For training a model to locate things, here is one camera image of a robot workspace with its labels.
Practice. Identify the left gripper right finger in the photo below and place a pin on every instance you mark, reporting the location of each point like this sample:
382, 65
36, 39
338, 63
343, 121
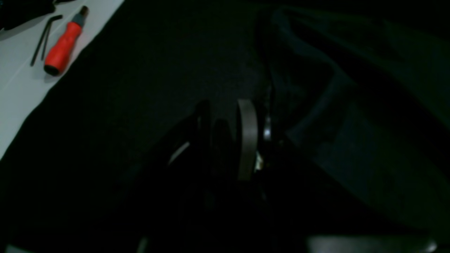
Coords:
257, 151

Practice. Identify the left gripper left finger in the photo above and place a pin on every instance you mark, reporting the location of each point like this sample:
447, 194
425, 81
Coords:
167, 182

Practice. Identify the dark navy t-shirt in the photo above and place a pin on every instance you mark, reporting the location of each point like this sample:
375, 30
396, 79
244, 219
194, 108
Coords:
361, 90

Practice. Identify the black table cover cloth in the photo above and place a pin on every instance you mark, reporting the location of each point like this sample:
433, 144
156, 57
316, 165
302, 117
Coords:
66, 172

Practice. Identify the black hex key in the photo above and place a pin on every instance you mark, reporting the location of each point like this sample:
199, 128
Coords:
42, 44

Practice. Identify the red handled screwdriver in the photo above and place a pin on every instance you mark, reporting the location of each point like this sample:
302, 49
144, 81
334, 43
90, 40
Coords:
59, 56

